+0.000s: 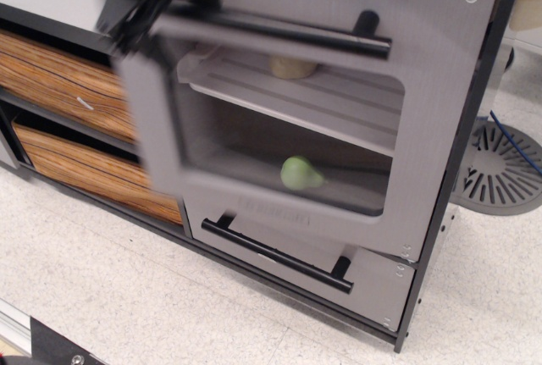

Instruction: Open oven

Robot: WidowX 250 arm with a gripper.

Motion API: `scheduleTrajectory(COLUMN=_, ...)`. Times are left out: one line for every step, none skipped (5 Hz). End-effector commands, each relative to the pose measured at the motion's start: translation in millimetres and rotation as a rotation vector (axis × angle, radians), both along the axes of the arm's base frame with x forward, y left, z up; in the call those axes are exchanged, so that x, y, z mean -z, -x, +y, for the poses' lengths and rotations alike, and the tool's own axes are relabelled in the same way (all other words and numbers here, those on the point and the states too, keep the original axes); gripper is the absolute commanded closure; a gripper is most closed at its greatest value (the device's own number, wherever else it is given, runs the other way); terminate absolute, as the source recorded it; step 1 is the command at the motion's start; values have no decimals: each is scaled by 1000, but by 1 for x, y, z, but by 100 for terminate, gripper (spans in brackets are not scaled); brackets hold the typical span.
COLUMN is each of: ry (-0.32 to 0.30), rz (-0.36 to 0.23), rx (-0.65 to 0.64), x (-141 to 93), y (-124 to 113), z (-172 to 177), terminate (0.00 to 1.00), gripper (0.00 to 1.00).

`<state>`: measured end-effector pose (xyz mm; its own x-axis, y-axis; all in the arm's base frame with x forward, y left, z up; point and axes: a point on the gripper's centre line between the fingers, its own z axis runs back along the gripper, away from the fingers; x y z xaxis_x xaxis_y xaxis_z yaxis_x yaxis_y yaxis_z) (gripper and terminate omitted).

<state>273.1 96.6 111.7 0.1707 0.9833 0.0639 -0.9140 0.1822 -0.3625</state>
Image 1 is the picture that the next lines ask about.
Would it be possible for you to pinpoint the grey toy oven door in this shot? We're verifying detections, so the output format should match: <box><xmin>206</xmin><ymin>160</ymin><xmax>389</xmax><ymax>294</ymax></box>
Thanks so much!
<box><xmin>116</xmin><ymin>0</ymin><xmax>495</xmax><ymax>261</ymax></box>

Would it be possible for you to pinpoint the black oven door handle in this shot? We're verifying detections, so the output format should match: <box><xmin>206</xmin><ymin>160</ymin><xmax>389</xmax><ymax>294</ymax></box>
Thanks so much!
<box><xmin>166</xmin><ymin>3</ymin><xmax>392</xmax><ymax>59</ymax></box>

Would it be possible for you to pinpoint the grey oven rack shelf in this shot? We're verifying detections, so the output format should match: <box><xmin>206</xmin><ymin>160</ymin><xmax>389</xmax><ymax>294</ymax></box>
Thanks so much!
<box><xmin>177</xmin><ymin>48</ymin><xmax>405</xmax><ymax>157</ymax></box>

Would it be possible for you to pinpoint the grey lower oven drawer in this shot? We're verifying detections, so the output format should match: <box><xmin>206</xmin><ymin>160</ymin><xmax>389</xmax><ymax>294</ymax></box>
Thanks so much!
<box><xmin>186</xmin><ymin>207</ymin><xmax>414</xmax><ymax>331</ymax></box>

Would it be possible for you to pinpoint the upper wood grain bin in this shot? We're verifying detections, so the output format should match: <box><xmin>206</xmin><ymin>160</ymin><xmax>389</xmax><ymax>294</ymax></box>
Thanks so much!
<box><xmin>1</xmin><ymin>30</ymin><xmax>137</xmax><ymax>142</ymax></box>

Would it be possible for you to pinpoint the wood grain bin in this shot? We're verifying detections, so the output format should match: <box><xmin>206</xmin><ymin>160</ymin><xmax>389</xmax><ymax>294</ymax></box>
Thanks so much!
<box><xmin>1</xmin><ymin>30</ymin><xmax>137</xmax><ymax>142</ymax></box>
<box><xmin>11</xmin><ymin>112</ymin><xmax>182</xmax><ymax>225</ymax></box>

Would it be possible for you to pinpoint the beige toy potato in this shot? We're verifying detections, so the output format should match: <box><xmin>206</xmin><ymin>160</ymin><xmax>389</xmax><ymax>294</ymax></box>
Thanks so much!
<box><xmin>269</xmin><ymin>56</ymin><xmax>318</xmax><ymax>80</ymax></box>

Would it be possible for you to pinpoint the lower wood grain bin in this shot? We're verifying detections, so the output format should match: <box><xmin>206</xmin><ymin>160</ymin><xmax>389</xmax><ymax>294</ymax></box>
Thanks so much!
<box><xmin>11</xmin><ymin>112</ymin><xmax>182</xmax><ymax>225</ymax></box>

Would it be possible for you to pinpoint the green toy pear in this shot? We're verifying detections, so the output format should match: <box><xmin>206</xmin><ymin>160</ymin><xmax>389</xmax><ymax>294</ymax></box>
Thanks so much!
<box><xmin>280</xmin><ymin>156</ymin><xmax>325</xmax><ymax>191</ymax></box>

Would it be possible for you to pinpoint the grey round slotted base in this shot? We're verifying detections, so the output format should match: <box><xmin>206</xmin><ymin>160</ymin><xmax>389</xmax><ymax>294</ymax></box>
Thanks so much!
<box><xmin>451</xmin><ymin>120</ymin><xmax>541</xmax><ymax>216</ymax></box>

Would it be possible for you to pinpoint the black drawer handle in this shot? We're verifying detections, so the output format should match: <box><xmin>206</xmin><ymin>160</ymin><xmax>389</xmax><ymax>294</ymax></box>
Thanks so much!
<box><xmin>201</xmin><ymin>214</ymin><xmax>354</xmax><ymax>295</ymax></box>

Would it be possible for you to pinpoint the black toy kitchen frame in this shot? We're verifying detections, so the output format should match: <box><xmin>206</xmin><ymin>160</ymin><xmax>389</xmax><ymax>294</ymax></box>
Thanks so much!
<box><xmin>12</xmin><ymin>0</ymin><xmax>515</xmax><ymax>352</ymax></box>

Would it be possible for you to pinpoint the aluminium rail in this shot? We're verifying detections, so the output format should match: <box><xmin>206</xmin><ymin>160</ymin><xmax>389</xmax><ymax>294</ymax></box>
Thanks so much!
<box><xmin>1</xmin><ymin>299</ymin><xmax>32</xmax><ymax>357</ymax></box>

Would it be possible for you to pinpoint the black base plate with screw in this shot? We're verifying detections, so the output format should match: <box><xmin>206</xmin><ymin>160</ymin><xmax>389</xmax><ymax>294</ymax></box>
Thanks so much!
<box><xmin>30</xmin><ymin>317</ymin><xmax>106</xmax><ymax>365</ymax></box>

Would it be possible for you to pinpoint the blue cable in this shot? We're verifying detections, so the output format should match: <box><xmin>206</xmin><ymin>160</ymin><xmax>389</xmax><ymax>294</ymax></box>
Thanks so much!
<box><xmin>489</xmin><ymin>109</ymin><xmax>542</xmax><ymax>175</ymax></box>

